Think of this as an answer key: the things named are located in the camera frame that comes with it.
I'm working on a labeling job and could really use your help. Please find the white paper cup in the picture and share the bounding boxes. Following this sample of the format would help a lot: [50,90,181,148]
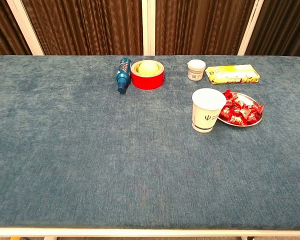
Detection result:
[191,87,227,133]

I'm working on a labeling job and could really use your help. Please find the white screen frame post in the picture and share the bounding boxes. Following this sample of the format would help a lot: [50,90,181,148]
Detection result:
[237,0,265,56]
[141,0,157,56]
[6,0,45,56]

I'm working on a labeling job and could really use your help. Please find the yellow-green ball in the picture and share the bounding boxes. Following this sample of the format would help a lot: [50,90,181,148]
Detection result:
[137,60,159,76]

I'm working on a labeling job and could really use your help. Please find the small white jar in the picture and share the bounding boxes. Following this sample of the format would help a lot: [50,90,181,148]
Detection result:
[186,59,207,82]

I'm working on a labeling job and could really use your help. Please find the yellow biscuit box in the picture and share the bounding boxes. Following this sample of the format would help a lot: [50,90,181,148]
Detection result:
[204,64,261,85]

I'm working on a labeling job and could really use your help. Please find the blue tablecloth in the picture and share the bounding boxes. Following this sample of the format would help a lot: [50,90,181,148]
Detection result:
[0,54,300,230]

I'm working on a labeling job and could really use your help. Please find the blue patterned bottle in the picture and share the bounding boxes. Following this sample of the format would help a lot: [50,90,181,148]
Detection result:
[115,57,133,95]

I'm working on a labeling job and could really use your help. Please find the red tape roll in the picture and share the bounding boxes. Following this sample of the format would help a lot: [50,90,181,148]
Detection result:
[130,59,165,90]

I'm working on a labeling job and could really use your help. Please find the silver metal plate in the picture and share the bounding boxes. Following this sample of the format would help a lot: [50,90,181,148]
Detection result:
[216,91,264,128]

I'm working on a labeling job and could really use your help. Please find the brown pleated curtain panel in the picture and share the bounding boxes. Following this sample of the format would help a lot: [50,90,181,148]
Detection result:
[0,0,32,60]
[21,0,144,56]
[154,0,256,56]
[244,0,300,61]

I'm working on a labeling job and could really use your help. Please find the white table frame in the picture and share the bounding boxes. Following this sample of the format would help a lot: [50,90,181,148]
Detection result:
[0,226,300,240]

